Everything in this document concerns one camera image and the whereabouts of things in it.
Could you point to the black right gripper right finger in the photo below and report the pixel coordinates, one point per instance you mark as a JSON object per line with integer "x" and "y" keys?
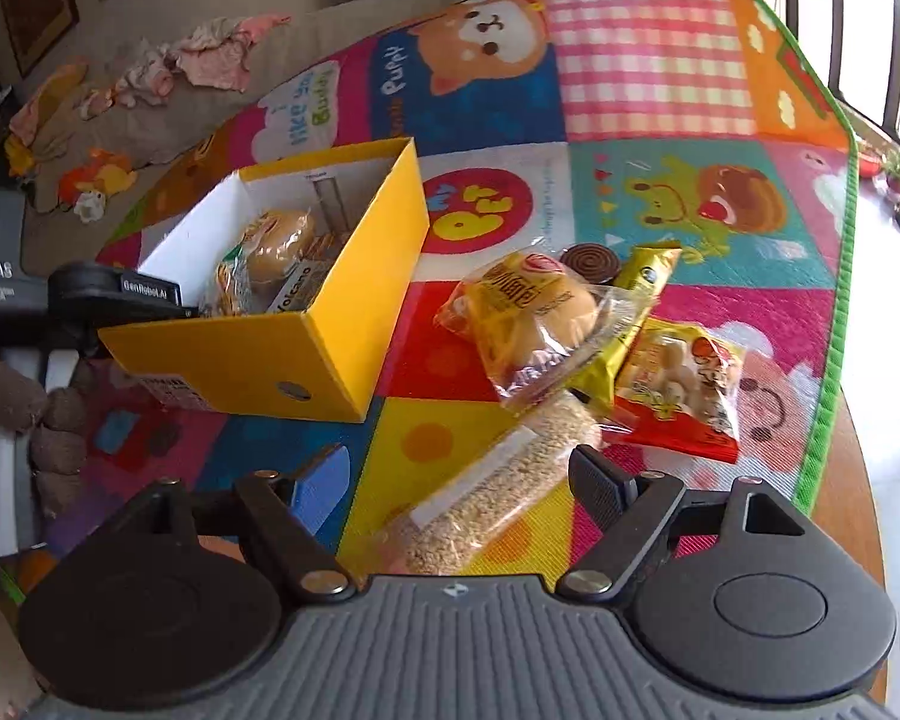
{"x": 632, "y": 513}

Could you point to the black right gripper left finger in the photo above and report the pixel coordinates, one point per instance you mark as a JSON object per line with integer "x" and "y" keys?
{"x": 278, "y": 544}

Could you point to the clear sesame grain bag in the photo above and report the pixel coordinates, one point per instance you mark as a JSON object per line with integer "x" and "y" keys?
{"x": 444, "y": 532}

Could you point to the red yellow snack bag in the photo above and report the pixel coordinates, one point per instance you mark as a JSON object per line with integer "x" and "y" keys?
{"x": 678, "y": 391}

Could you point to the yellow cardboard box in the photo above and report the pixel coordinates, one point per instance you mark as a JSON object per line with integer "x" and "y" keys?
{"x": 323, "y": 362}

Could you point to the packaged bread bun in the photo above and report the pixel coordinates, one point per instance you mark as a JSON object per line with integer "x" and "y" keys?
{"x": 533, "y": 322}

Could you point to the yellow snack stick packet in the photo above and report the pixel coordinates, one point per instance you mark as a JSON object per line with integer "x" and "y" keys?
{"x": 638, "y": 287}

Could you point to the orange plush toy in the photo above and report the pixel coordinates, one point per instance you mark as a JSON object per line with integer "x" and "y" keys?
{"x": 86, "y": 189}

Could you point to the dark mosquito coil disc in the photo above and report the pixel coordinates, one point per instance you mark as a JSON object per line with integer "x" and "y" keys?
{"x": 594, "y": 262}

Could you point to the pink crumpled clothes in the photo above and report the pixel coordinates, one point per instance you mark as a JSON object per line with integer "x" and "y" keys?
{"x": 214, "y": 55}

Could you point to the colourful cartoon play mat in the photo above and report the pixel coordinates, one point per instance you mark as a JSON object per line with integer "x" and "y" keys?
{"x": 636, "y": 121}

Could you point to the red bowl on sill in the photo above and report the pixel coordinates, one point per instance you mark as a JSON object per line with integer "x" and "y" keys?
{"x": 870, "y": 164}

